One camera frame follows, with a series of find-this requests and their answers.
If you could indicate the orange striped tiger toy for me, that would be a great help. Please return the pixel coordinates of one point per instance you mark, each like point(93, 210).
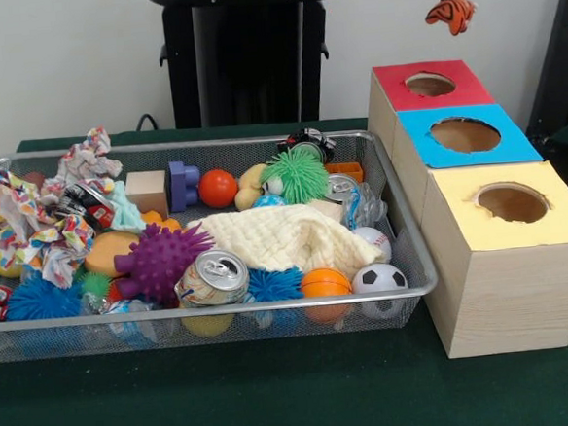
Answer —
point(452, 16)

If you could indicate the plain wooden cube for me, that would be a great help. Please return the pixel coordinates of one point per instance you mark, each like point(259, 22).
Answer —
point(147, 191)

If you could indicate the small soccer ball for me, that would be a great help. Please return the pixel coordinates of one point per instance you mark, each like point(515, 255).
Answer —
point(379, 279)

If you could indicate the colourful patterned cloth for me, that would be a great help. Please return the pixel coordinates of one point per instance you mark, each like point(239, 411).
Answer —
point(41, 225)

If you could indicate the blue spiky ball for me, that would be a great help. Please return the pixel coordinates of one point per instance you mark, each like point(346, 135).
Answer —
point(44, 298)

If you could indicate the black chair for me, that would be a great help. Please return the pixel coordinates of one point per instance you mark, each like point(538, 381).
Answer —
point(566, 66)

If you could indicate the clear mesh bin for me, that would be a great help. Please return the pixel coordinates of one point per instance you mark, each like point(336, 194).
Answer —
point(419, 262)

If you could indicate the small orange basketball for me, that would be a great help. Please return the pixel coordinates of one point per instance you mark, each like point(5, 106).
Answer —
point(325, 283)

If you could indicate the purple spiky ball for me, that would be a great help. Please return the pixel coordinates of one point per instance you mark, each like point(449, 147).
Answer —
point(161, 263)

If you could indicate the cream knitted cloth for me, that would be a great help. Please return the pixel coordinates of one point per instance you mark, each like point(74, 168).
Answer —
point(286, 240)

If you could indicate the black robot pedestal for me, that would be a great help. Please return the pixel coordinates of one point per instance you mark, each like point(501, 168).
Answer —
point(244, 60)

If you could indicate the small red ball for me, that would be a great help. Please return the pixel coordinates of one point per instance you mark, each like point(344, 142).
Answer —
point(218, 188)

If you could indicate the green fuzzy toy with eyes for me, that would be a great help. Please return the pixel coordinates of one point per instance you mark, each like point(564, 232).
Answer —
point(299, 178)

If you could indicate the crushed silver can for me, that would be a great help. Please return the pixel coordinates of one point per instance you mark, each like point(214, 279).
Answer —
point(215, 276)

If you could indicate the wooden box with three holes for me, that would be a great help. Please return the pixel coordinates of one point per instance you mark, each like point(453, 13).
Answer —
point(504, 295)

